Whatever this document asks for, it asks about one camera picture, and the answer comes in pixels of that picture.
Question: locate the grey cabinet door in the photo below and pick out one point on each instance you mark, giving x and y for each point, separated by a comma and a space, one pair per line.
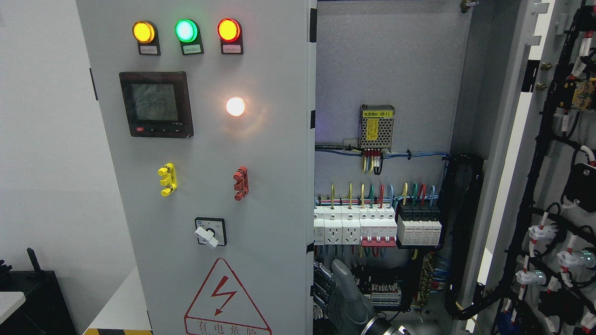
269, 231
536, 149

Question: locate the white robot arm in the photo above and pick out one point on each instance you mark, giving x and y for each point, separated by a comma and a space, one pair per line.
378, 326

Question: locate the red terminal connector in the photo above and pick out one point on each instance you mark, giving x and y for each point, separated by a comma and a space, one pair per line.
241, 183

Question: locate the white glowing indicator light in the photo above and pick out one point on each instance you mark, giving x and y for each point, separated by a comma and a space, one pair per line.
235, 106

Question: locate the white socket breaker row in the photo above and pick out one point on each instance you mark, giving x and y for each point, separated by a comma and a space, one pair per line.
354, 225

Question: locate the metal mesh power supply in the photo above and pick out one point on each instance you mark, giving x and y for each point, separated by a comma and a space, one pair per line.
376, 126

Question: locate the yellow terminal connector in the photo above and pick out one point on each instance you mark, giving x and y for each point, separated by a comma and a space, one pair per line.
168, 179

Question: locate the black white surge protector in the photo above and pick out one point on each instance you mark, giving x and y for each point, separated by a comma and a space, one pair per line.
418, 226

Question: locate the relay terminal row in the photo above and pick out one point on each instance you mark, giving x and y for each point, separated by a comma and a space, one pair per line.
384, 292

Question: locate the red indicator light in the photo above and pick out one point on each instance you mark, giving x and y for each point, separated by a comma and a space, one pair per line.
230, 32

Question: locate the black digital power meter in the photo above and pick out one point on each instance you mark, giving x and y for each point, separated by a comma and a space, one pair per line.
157, 104

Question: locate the red electric hazard sign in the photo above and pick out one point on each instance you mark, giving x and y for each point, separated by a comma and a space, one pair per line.
222, 306

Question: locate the green indicator light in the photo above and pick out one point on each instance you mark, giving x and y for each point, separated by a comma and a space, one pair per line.
188, 33

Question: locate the yellow indicator light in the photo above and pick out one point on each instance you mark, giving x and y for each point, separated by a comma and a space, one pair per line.
146, 35

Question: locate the black box at left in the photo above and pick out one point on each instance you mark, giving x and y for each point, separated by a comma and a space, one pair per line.
44, 311

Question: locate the white rotary selector switch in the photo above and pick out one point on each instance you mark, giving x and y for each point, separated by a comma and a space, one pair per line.
210, 231

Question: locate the black cable conduit loop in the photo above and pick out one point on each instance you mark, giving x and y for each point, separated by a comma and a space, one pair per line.
462, 226

